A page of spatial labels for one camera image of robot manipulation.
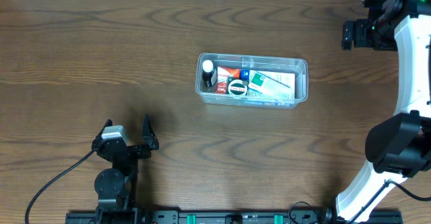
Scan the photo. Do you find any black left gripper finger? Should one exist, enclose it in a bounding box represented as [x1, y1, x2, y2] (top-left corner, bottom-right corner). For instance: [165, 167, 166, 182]
[141, 114, 158, 143]
[97, 119, 112, 139]

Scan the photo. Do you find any dark syrup bottle white cap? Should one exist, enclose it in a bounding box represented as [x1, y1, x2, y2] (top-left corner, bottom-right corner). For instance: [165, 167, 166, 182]
[202, 60, 217, 87]

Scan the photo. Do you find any red Panadol box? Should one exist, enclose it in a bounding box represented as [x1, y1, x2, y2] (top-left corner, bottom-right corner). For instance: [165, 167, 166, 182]
[215, 67, 241, 94]

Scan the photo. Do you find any green Zam-Buk box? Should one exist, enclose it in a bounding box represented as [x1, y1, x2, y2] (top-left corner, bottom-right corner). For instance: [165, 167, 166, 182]
[227, 77, 248, 96]

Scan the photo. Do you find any blue fever patch box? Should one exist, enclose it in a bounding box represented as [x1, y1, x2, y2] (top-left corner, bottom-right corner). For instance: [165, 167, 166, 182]
[239, 68, 296, 106]

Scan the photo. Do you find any clear plastic container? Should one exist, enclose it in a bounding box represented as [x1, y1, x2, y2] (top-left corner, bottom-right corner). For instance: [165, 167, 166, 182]
[195, 53, 308, 109]

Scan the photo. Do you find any white green medicine box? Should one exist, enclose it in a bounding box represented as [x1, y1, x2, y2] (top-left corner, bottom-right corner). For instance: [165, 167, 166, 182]
[248, 70, 293, 99]

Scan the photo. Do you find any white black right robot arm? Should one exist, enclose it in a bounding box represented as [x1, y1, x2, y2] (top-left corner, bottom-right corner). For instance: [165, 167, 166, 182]
[321, 0, 430, 223]

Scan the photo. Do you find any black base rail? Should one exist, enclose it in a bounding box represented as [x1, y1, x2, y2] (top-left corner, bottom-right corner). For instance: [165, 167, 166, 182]
[65, 210, 403, 224]

